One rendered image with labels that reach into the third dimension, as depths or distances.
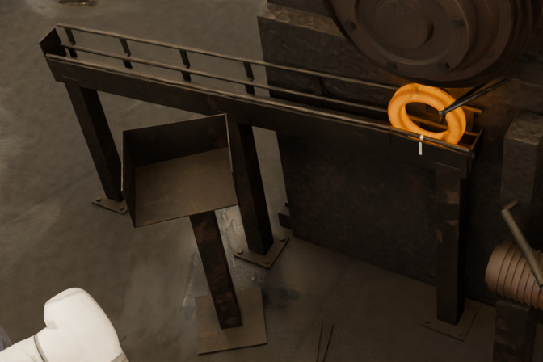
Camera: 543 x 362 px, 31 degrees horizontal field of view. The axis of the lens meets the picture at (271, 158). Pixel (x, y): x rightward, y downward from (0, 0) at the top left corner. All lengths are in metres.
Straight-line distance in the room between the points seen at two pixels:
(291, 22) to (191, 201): 0.50
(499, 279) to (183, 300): 1.06
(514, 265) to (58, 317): 1.03
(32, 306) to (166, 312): 0.42
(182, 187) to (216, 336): 0.59
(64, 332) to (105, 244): 1.34
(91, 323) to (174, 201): 0.63
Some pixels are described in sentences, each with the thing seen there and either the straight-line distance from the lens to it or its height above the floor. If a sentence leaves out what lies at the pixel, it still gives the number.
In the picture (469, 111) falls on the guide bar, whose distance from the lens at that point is 2.30.
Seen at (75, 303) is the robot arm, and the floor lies 0.92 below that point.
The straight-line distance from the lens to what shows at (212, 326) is 2.87.
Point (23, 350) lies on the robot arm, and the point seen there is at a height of 0.88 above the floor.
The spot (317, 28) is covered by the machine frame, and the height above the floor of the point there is 0.87.
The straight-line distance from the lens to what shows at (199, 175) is 2.43.
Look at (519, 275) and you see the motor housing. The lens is 2.28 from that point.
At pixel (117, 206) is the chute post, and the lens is 3.24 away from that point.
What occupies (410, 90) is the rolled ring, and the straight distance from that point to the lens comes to 2.23.
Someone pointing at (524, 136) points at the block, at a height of 0.80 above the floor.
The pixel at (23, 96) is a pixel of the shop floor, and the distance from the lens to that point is 3.78.
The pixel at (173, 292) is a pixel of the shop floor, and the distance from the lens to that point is 2.97.
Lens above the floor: 2.34
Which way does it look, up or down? 46 degrees down
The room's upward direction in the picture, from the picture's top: 10 degrees counter-clockwise
